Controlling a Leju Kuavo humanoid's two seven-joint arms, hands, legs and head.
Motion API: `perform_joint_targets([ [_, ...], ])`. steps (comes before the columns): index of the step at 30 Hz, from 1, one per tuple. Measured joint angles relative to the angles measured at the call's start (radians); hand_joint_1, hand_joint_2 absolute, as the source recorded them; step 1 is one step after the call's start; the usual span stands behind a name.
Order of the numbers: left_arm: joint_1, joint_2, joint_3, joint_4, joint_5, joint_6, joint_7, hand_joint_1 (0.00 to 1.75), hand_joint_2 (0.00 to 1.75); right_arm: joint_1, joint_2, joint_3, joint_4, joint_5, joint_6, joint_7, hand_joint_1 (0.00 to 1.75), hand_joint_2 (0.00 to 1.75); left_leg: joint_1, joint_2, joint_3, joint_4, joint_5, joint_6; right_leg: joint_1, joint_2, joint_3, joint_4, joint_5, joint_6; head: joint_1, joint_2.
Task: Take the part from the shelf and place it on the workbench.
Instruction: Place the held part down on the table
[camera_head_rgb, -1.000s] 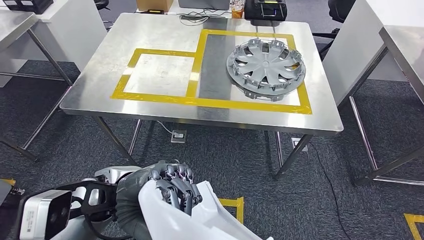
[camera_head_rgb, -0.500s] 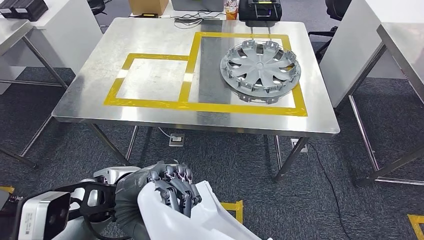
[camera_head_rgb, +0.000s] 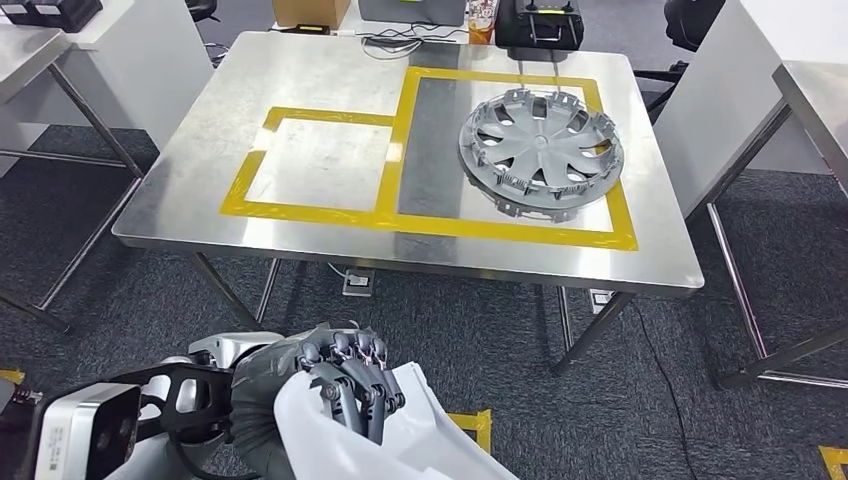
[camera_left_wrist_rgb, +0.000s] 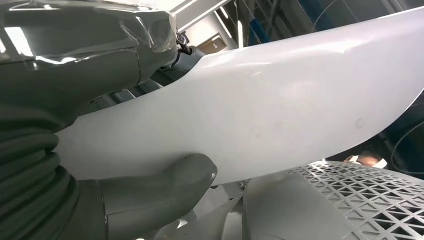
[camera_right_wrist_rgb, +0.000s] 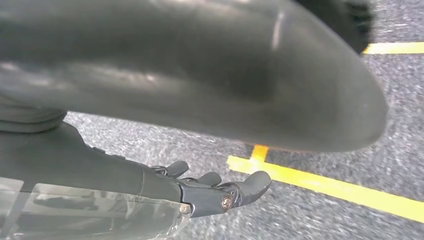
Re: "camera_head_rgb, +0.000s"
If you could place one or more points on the silver floor socket plate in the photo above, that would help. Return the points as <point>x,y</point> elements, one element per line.
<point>599,301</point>
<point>358,283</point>

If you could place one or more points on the white desk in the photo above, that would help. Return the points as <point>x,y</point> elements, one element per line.
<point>350,25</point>

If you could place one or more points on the white plastic car body part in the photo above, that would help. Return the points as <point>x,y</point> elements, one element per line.
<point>411,450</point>

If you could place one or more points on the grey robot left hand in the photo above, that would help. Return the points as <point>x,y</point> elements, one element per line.
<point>344,371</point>

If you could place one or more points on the black office chair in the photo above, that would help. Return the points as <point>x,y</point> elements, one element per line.
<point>689,23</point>

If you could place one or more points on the brown cardboard box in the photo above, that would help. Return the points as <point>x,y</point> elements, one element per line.
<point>311,12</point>

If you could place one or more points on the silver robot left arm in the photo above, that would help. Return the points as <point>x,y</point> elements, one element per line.
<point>252,424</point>

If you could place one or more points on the black ribbed case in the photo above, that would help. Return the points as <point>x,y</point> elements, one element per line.
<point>60,13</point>

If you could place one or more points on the yellow floor tape square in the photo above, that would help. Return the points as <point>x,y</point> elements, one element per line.
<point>480,424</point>
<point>10,376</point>
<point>835,460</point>

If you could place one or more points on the stainless steel workbench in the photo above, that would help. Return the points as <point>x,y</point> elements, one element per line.
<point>318,73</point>

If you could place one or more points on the stainless steel table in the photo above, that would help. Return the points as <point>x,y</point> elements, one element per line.
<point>815,93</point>
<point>26,60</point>

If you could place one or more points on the white partition panel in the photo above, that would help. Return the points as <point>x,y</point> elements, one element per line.
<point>152,79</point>
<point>715,99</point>

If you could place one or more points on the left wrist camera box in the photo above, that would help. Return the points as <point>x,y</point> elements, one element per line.
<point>79,437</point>

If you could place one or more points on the black power adapter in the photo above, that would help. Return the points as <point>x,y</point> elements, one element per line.
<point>311,29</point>

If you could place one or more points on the yellow tape frame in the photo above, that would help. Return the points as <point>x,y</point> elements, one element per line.
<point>411,222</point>

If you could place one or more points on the orange cup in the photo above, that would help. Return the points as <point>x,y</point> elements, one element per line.
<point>482,26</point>

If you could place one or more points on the grey laptop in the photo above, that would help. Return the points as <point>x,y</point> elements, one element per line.
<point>411,10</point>

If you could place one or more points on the grey wheel hubcap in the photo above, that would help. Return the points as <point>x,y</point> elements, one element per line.
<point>540,142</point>

